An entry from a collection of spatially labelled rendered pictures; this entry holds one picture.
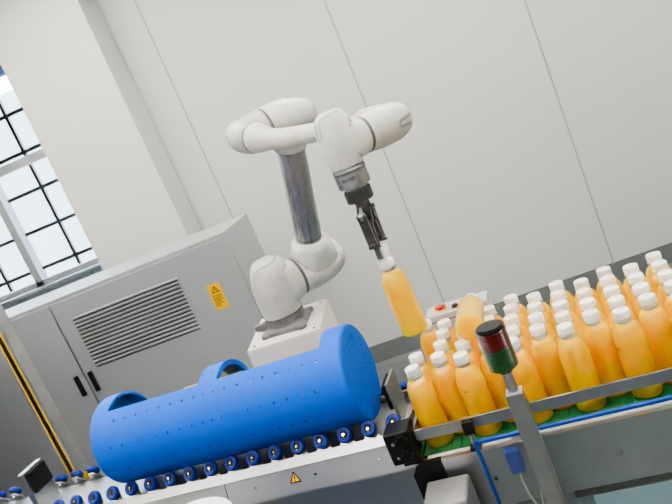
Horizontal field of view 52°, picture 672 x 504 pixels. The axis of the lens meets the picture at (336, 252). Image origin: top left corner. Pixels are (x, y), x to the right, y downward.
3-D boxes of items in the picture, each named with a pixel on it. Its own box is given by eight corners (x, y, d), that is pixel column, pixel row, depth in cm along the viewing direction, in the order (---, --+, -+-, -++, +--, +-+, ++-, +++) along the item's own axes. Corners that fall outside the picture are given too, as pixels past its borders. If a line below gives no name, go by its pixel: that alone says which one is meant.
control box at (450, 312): (438, 334, 224) (427, 306, 222) (497, 317, 218) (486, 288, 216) (435, 347, 215) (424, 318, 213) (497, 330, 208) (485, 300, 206)
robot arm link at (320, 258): (287, 284, 273) (330, 260, 282) (311, 301, 261) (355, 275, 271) (244, 104, 230) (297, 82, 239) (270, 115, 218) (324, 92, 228)
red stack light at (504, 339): (482, 343, 150) (476, 328, 150) (510, 335, 148) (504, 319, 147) (481, 356, 144) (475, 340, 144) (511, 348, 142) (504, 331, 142)
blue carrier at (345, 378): (159, 450, 240) (123, 380, 235) (387, 389, 212) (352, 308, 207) (116, 502, 214) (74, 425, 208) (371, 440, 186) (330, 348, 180)
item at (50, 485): (55, 495, 245) (35, 459, 242) (64, 493, 244) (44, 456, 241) (38, 513, 236) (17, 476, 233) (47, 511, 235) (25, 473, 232)
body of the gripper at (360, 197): (347, 188, 187) (359, 219, 189) (339, 194, 179) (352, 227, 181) (372, 179, 184) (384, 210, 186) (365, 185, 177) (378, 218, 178)
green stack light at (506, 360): (490, 363, 151) (482, 344, 150) (518, 356, 149) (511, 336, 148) (489, 377, 145) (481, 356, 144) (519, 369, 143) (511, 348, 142)
